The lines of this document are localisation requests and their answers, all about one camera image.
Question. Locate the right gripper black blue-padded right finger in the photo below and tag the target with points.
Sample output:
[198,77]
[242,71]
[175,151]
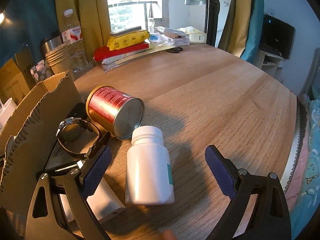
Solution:
[270,218]

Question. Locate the white plastic pill bottle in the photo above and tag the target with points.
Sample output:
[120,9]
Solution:
[149,178]

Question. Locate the brown lamp carton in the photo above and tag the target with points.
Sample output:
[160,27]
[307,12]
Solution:
[16,79]

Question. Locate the brown strap wristwatch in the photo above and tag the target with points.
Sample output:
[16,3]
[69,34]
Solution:
[71,128]

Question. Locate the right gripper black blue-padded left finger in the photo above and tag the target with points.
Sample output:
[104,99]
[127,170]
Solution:
[46,218]

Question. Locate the white small boxes pile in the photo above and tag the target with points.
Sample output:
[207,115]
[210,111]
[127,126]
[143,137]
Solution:
[174,37]

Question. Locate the black scissors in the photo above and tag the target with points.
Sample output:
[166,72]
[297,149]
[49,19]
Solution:
[175,50]

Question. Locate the white desk lamp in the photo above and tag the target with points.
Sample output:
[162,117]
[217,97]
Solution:
[6,112]

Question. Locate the black monitor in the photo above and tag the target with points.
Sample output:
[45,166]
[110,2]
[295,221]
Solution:
[276,37]

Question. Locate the clear plastic water bottle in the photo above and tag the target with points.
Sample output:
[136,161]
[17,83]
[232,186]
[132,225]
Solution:
[73,37]

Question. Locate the white rectangular box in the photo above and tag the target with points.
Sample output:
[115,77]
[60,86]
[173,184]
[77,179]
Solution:
[104,203]

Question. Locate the yellow envelope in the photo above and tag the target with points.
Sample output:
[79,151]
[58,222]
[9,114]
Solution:
[154,49]

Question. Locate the red flat box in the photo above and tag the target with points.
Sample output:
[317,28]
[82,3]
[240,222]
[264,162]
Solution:
[104,52]

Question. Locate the stack of paper cups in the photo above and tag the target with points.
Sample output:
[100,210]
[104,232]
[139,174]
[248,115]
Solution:
[59,59]

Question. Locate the grey tablet device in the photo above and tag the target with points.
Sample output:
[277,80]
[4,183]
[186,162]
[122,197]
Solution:
[125,31]

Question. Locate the torn cardboard box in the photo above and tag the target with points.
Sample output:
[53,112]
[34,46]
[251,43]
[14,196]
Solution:
[29,136]

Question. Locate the white tissue box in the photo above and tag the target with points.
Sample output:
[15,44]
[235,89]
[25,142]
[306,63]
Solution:
[195,36]

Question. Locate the red gold tin can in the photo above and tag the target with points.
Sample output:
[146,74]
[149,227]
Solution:
[116,111]

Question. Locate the yellow wet wipes pack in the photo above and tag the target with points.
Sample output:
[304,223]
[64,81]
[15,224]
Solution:
[127,40]

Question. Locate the glass jar with labels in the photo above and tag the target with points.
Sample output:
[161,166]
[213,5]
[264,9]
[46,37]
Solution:
[41,71]

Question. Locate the stainless steel tumbler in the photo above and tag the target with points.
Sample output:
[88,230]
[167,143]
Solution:
[49,44]

